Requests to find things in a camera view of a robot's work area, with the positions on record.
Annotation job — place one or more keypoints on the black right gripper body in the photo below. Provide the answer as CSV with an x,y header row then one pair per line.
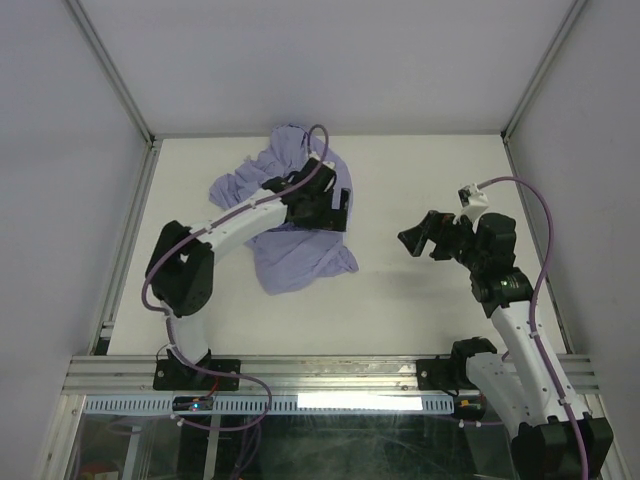
x,y
453,240

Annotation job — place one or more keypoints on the grey slotted cable duct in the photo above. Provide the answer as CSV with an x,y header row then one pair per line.
x,y
302,403

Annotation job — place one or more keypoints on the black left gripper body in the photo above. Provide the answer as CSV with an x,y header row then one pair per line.
x,y
318,215

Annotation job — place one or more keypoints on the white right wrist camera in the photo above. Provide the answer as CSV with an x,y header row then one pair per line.
x,y
474,203

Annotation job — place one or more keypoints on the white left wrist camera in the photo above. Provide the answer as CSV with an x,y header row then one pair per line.
x,y
327,163

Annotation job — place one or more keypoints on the small black circuit board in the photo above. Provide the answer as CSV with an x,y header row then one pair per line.
x,y
193,403

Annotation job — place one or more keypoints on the black orange power connector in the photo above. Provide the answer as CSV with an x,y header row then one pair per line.
x,y
470,409

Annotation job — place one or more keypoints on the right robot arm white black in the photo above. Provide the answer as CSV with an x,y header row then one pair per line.
x,y
553,435

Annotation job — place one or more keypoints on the left aluminium side rail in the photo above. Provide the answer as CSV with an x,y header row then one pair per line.
x,y
110,297

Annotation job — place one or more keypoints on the right aluminium corner post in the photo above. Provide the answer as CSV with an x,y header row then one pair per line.
x,y
558,40

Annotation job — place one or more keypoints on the lilac zip-up jacket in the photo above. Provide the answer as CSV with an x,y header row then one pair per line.
x,y
287,258

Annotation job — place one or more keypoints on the aluminium front frame rail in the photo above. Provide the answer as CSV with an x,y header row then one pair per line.
x,y
122,374

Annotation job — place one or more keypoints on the right aluminium side rail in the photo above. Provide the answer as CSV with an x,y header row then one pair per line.
x,y
529,201

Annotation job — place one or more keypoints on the left aluminium corner post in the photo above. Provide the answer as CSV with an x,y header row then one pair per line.
x,y
88,30

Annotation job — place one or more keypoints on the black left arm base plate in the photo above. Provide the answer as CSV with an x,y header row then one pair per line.
x,y
172,375

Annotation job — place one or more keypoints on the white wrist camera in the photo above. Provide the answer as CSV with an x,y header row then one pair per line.
x,y
474,203
327,163

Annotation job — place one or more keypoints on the aluminium side rail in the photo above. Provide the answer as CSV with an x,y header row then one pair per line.
x,y
529,201
110,297

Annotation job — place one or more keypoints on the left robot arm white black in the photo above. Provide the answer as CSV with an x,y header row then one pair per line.
x,y
179,278

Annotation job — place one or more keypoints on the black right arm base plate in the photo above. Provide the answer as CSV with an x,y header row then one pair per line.
x,y
442,374

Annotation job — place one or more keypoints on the aluminium corner post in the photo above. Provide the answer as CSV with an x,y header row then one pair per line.
x,y
88,30
558,40

